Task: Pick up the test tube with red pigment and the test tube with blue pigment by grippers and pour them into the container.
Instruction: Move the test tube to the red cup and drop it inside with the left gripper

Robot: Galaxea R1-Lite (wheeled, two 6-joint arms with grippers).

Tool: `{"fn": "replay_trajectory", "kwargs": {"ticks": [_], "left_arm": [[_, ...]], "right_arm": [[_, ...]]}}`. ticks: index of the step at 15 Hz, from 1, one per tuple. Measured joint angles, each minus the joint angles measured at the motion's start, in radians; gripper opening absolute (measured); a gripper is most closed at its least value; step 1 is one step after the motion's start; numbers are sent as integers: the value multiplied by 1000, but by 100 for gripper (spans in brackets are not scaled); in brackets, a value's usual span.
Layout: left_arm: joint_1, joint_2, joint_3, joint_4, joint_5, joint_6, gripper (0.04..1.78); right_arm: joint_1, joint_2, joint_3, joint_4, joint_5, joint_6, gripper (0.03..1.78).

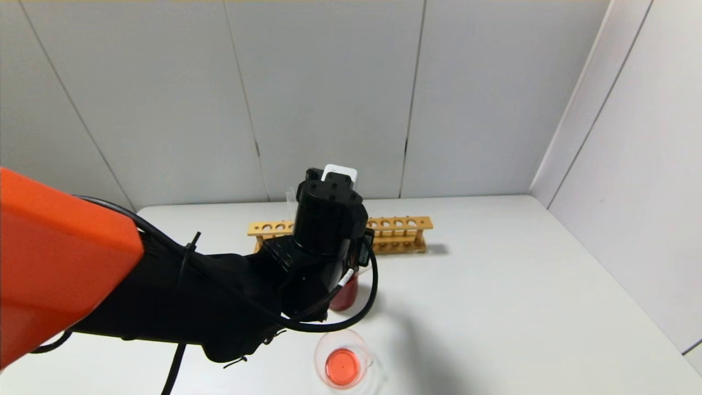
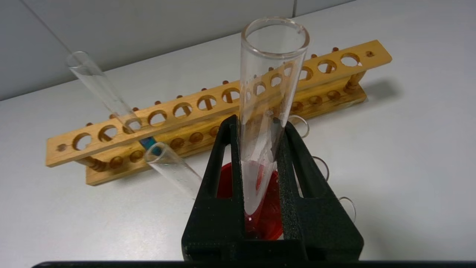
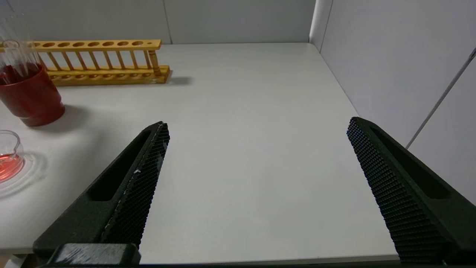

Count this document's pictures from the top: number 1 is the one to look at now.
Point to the clear glass beaker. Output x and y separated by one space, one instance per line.
344 366

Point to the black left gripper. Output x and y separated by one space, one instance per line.
329 219

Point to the red plastic cup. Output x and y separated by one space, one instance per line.
348 296

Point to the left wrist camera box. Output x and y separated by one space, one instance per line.
340 170

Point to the wooden test tube rack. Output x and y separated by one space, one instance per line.
400 230

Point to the blue pigment test tube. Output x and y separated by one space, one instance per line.
291 200

